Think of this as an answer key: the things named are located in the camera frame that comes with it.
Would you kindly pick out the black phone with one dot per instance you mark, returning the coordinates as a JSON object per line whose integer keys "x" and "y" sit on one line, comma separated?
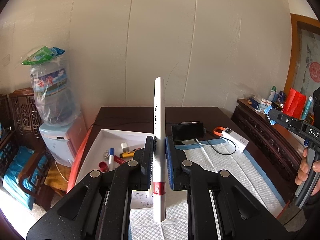
{"x": 187, "y": 131}

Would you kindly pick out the person right hand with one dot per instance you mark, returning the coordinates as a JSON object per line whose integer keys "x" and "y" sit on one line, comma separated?
{"x": 303, "y": 171}

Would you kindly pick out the water dispenser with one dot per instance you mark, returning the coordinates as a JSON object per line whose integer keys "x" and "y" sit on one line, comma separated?
{"x": 63, "y": 142}

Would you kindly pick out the framed picture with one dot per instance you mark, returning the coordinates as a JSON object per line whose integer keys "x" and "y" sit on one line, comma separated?
{"x": 303, "y": 73}

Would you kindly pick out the white charger plug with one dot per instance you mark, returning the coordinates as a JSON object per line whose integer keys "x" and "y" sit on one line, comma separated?
{"x": 125, "y": 148}

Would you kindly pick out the white quilted table mat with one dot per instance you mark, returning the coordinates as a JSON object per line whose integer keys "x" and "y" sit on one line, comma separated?
{"x": 213, "y": 156}

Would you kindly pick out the dark wooden sideboard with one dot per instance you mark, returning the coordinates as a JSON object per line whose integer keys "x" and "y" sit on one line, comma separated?
{"x": 280, "y": 152}

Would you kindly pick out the white cardboard box tray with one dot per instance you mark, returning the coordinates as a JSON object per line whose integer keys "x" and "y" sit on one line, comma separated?
{"x": 106, "y": 139}

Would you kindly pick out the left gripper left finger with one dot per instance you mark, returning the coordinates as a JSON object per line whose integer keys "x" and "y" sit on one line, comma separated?
{"x": 142, "y": 174}

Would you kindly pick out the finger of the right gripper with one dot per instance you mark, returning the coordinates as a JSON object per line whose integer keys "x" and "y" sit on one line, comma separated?
{"x": 277, "y": 117}

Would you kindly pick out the white marker blue cap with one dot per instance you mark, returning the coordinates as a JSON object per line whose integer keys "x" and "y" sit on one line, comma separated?
{"x": 111, "y": 159}

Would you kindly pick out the red paper bag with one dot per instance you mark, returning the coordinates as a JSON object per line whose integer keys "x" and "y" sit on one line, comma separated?
{"x": 294, "y": 104}

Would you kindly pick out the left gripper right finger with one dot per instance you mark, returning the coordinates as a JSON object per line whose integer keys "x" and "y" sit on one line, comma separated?
{"x": 178, "y": 180}

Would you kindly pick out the white marker red band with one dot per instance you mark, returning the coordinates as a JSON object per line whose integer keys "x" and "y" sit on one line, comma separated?
{"x": 158, "y": 169}

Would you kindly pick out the cartoon sticker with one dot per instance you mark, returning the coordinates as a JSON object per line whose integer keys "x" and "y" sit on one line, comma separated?
{"x": 106, "y": 155}

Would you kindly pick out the white power bank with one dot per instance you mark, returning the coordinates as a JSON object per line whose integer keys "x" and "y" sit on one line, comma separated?
{"x": 234, "y": 138}

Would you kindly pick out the red rectangular lighter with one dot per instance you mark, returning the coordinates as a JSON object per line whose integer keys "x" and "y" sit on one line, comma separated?
{"x": 119, "y": 160}

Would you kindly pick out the wooden chair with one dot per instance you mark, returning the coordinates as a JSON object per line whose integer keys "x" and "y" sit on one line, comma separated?
{"x": 25, "y": 160}

